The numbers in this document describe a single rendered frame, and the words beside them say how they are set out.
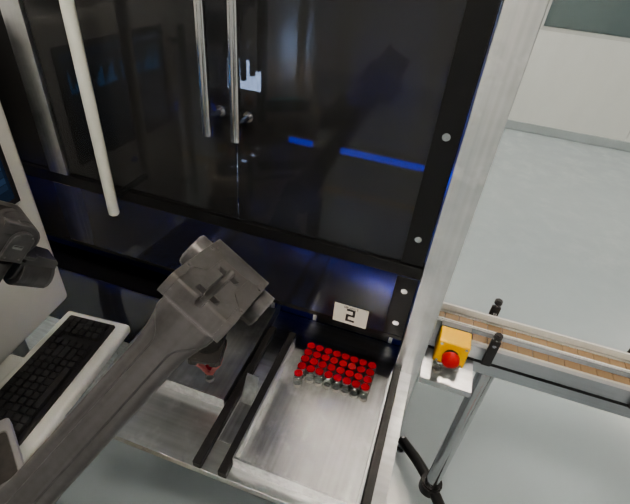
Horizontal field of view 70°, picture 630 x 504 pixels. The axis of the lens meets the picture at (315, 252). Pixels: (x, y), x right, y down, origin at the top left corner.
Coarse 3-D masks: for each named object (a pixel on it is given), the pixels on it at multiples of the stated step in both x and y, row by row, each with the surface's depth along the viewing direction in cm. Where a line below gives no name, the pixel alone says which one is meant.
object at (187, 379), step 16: (240, 320) 124; (272, 320) 123; (240, 336) 119; (256, 336) 119; (224, 352) 114; (240, 352) 115; (192, 368) 110; (224, 368) 110; (240, 368) 107; (176, 384) 103; (192, 384) 106; (208, 384) 106; (224, 384) 107; (208, 400) 102; (224, 400) 101
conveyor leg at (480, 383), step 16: (480, 384) 128; (464, 400) 136; (480, 400) 133; (464, 416) 138; (448, 432) 148; (464, 432) 143; (448, 448) 150; (432, 464) 161; (448, 464) 156; (432, 480) 163
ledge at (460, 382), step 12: (432, 360) 118; (468, 360) 119; (420, 372) 115; (432, 372) 115; (444, 372) 115; (456, 372) 116; (468, 372) 116; (432, 384) 114; (444, 384) 112; (456, 384) 113; (468, 384) 113; (468, 396) 112
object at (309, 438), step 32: (288, 352) 112; (288, 384) 108; (384, 384) 111; (256, 416) 98; (288, 416) 102; (320, 416) 102; (352, 416) 103; (256, 448) 95; (288, 448) 96; (320, 448) 96; (352, 448) 97; (288, 480) 87; (320, 480) 91; (352, 480) 91
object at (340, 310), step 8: (336, 304) 108; (344, 304) 108; (336, 312) 110; (344, 312) 109; (352, 312) 108; (360, 312) 107; (368, 312) 107; (336, 320) 112; (344, 320) 111; (352, 320) 110; (360, 320) 109
